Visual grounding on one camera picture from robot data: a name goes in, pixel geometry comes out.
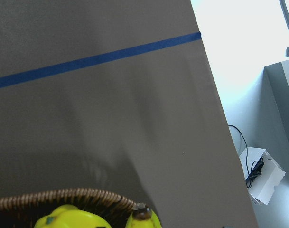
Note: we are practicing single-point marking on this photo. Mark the brown wicker basket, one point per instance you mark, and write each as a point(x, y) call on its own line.
point(23, 211)

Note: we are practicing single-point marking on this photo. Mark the yellow-green bell pepper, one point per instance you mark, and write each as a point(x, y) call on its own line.
point(69, 216)

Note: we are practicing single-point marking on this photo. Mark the white cardboard box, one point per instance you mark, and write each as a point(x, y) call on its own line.
point(262, 174)

